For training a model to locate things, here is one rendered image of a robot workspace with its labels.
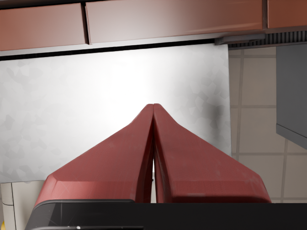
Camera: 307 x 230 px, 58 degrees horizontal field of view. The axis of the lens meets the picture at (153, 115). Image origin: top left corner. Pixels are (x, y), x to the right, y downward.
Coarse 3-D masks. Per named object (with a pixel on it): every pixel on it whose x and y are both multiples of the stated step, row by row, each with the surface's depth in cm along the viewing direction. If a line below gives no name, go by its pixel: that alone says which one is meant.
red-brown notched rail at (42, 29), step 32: (128, 0) 28; (160, 0) 28; (192, 0) 27; (224, 0) 27; (256, 0) 27; (288, 0) 27; (0, 32) 28; (32, 32) 28; (64, 32) 28; (96, 32) 28; (128, 32) 28; (160, 32) 28; (192, 32) 28; (224, 32) 28; (256, 32) 31
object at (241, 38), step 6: (234, 36) 33; (240, 36) 33; (246, 36) 33; (252, 36) 33; (258, 36) 33; (264, 36) 33; (216, 42) 37; (222, 42) 34; (228, 42) 38; (234, 42) 38; (240, 42) 38
